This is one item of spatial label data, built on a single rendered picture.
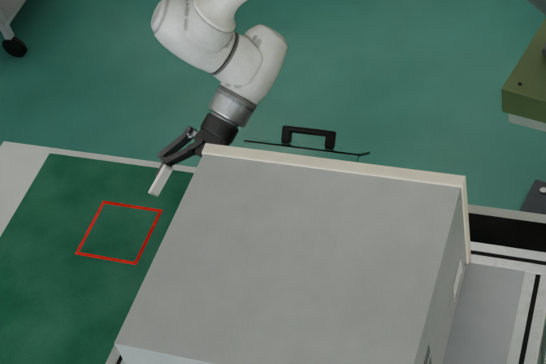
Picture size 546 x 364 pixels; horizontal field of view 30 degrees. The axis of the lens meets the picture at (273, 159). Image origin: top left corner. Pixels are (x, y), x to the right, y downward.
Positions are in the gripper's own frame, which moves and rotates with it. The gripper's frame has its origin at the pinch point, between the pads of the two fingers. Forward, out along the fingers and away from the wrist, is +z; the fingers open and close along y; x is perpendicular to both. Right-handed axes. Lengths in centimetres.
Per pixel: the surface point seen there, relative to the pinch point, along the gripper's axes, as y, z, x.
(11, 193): 53, 22, -10
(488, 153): 3, -52, -137
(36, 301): 22.0, 35.5, -1.8
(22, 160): 60, 14, -14
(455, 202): -66, -27, 29
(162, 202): 18.4, 4.0, -19.5
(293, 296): -57, -3, 42
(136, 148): 106, 4, -106
